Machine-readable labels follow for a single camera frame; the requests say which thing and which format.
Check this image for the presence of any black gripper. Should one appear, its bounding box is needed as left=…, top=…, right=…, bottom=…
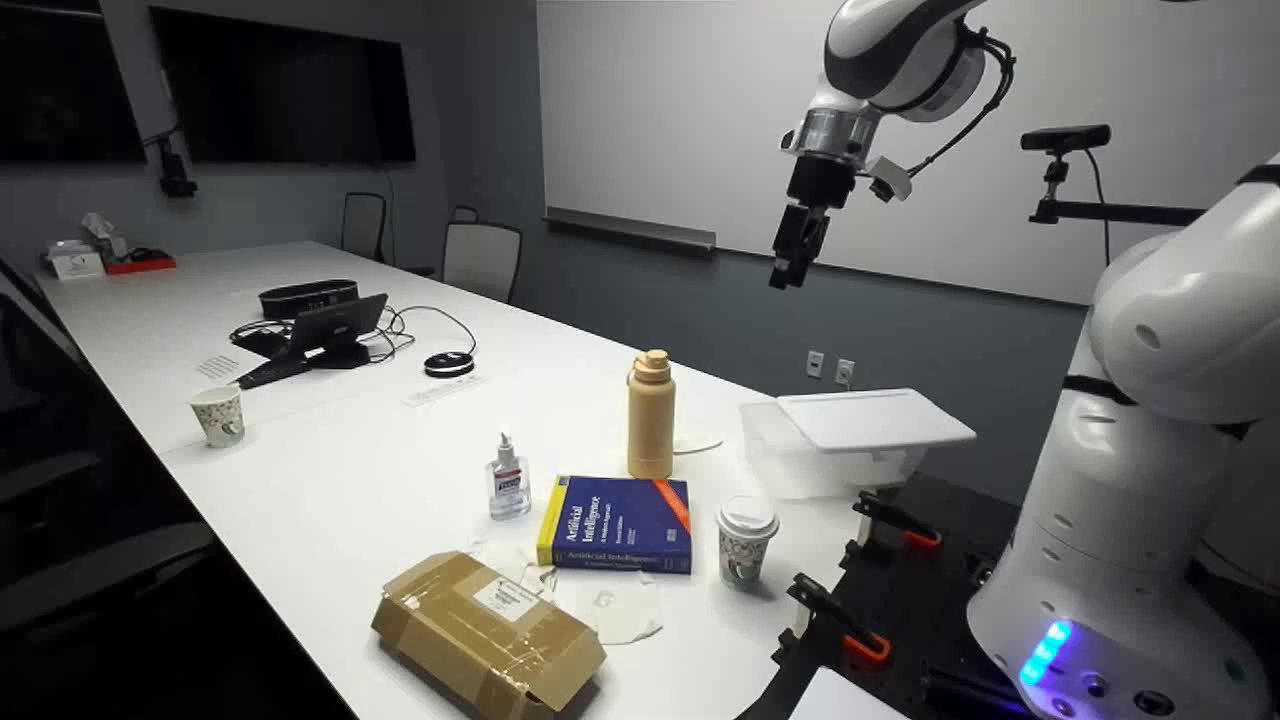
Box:
left=765, top=150, right=859, bottom=290

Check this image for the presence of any black robot base mat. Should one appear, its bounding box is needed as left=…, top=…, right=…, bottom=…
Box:
left=737, top=469, right=1280, bottom=720

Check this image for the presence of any white container lid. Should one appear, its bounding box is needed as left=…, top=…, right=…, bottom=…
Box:
left=777, top=383, right=980, bottom=454

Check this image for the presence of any clear plastic container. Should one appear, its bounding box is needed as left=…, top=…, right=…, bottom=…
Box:
left=740, top=395, right=941, bottom=504

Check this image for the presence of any grey whiteboard tray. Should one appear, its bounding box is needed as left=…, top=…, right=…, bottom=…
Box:
left=543, top=205, right=722, bottom=261

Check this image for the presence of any tan squeeze bottle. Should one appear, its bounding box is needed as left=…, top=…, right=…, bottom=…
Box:
left=626, top=344, right=682, bottom=484

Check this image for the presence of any black orange clamp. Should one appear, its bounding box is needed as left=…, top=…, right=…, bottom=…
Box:
left=779, top=568, right=895, bottom=673
left=850, top=488, right=950, bottom=559

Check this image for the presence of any blue and yellow book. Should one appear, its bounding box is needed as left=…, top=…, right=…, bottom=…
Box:
left=534, top=472, right=696, bottom=578

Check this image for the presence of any grey mesh office chair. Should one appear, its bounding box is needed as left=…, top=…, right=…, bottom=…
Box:
left=438, top=215, right=529, bottom=308
left=338, top=188, right=391, bottom=264

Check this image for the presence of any small hand sanitizer bottle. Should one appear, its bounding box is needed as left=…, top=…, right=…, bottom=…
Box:
left=486, top=428, right=536, bottom=524

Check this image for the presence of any clear plastic wrapper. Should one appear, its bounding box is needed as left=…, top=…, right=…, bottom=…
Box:
left=580, top=578, right=670, bottom=650

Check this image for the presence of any black conference tablet console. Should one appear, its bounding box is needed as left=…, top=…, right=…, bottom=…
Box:
left=231, top=286, right=391, bottom=392

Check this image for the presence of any brown cardboard box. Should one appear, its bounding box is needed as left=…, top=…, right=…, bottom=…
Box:
left=368, top=548, right=614, bottom=720

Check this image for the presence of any patterned open paper cup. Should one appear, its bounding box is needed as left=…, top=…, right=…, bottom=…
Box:
left=188, top=380, right=252, bottom=450

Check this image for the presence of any red tray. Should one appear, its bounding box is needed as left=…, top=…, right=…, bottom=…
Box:
left=103, top=244, right=184, bottom=279

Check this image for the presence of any white tissue box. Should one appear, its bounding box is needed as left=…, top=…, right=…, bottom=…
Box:
left=45, top=234, right=108, bottom=283

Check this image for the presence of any dark office chair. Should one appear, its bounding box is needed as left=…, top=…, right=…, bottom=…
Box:
left=0, top=255, right=108, bottom=472
left=0, top=450, right=219, bottom=720

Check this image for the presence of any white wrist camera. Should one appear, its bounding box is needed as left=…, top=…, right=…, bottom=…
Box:
left=869, top=150, right=921, bottom=209

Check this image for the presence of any white wall whiteboard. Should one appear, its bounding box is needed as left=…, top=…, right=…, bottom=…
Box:
left=534, top=0, right=1280, bottom=308

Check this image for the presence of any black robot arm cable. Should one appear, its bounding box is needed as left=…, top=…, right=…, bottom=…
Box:
left=905, top=21, right=1021, bottom=183

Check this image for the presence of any black stereo camera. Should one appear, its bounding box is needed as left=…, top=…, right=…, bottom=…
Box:
left=1016, top=121, right=1117, bottom=157

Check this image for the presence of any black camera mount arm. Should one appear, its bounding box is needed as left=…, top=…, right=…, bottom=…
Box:
left=1026, top=148, right=1213, bottom=233

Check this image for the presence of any thin cable on table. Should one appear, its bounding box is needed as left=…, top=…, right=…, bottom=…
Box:
left=379, top=301, right=486, bottom=362

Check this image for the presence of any black wall television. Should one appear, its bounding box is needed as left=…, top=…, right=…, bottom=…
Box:
left=0, top=0, right=149, bottom=166
left=146, top=5, right=420, bottom=173

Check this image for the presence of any black wall webcam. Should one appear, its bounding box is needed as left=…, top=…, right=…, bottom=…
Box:
left=151, top=126, right=205, bottom=205

